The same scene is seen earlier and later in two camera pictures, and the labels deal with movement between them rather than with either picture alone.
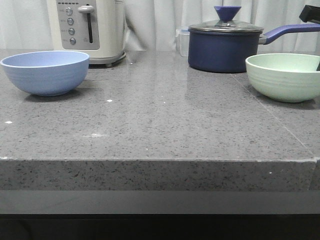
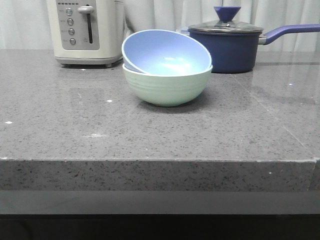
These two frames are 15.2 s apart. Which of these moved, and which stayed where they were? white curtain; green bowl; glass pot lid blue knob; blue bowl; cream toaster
Moved: blue bowl; green bowl
Stayed: glass pot lid blue knob; cream toaster; white curtain
